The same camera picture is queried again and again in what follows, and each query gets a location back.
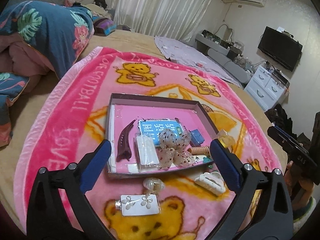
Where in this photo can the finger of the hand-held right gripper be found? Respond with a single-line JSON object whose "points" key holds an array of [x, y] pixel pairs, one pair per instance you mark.
{"points": [[281, 134], [300, 158]]}

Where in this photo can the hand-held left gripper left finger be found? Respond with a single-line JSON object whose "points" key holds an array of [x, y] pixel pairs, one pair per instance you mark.
{"points": [[97, 165]]}

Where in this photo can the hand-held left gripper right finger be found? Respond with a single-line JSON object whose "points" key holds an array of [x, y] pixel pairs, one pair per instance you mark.
{"points": [[226, 166]]}

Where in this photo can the yellow translucent hair clip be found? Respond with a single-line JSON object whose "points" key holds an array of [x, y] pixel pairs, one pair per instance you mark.
{"points": [[226, 138]]}

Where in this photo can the dark brown hair claw clip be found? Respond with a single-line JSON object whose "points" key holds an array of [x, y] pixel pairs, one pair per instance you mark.
{"points": [[125, 142]]}

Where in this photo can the small blue box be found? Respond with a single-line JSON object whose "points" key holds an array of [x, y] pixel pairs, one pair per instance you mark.
{"points": [[197, 137]]}

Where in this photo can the polka dot mesh bow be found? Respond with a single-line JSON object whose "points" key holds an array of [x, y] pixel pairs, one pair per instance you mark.
{"points": [[175, 147]]}

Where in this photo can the pink shallow box tray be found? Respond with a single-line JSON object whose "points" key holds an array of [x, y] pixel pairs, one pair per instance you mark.
{"points": [[150, 98]]}

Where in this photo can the person's right hand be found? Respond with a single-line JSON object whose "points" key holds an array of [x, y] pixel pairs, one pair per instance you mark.
{"points": [[305, 195]]}

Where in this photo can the dark clothes pile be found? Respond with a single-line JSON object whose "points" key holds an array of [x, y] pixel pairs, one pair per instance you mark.
{"points": [[280, 117]]}

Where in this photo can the green bead ornament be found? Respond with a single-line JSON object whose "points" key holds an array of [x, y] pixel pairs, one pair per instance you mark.
{"points": [[207, 159]]}

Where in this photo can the white hair claw clip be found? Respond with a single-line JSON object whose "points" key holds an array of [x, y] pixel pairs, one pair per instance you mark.
{"points": [[210, 182]]}

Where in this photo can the pink bear printed blanket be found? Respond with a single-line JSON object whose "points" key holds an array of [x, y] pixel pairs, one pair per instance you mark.
{"points": [[75, 130]]}

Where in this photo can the white drawer cabinet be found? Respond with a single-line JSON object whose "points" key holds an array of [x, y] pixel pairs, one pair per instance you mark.
{"points": [[267, 85]]}

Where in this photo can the white flower earring card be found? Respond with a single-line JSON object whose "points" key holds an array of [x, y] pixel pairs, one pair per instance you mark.
{"points": [[140, 205]]}

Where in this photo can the black flat television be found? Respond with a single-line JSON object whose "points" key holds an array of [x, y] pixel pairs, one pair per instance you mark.
{"points": [[280, 47]]}

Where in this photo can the black electronics box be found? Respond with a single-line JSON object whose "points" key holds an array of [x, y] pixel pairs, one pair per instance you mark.
{"points": [[233, 51]]}

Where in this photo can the grey padded bench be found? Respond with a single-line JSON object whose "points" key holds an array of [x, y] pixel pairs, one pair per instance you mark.
{"points": [[225, 55]]}

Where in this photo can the lavender sheet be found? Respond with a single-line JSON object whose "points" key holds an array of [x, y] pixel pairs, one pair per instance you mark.
{"points": [[190, 52]]}

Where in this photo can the purple striped pillow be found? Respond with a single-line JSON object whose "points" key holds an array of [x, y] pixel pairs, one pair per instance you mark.
{"points": [[106, 27]]}

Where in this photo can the blue floral quilt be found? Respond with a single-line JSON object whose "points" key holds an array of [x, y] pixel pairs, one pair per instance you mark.
{"points": [[45, 35]]}

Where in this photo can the white curtain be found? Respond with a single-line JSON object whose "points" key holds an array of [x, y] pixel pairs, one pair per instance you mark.
{"points": [[162, 5]]}

